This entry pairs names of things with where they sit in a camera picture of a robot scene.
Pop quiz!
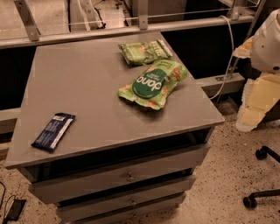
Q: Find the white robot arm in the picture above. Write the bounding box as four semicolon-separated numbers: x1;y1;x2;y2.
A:
250;9;280;74

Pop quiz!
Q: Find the green rice chip bag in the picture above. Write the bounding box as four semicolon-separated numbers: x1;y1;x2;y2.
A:
118;59;188;110

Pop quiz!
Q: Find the light green snack bag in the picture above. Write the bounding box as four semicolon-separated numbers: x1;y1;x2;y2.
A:
118;39;172;66

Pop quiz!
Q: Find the grey drawer cabinet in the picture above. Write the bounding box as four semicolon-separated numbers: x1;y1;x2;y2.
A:
3;31;226;224

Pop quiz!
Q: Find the top grey drawer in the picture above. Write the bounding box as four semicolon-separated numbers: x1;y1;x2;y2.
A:
29;143;210;204

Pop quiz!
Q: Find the grey drawer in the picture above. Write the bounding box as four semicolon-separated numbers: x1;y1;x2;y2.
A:
57;170;196;222
29;143;210;204
72;192;186;224

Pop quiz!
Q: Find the middle grey drawer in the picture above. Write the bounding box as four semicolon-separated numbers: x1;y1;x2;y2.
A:
57;170;196;222

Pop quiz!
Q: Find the dark blue snack bar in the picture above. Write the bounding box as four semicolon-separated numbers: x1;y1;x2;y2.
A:
31;113;76;153

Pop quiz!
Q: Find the bottom grey drawer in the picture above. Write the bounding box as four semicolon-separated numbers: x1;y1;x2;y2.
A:
72;192;186;224

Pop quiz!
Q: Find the black office chair base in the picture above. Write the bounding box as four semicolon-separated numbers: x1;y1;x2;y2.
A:
242;145;280;210

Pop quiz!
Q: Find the black box on floor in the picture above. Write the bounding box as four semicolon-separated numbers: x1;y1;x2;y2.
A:
4;199;26;221

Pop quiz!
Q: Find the white cable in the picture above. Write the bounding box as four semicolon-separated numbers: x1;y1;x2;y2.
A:
209;15;235;101

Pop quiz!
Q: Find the grey metal railing frame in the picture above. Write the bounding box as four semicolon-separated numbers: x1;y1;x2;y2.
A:
0;0;267;49

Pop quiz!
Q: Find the black floor cable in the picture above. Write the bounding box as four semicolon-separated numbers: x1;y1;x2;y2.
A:
0;181;16;224

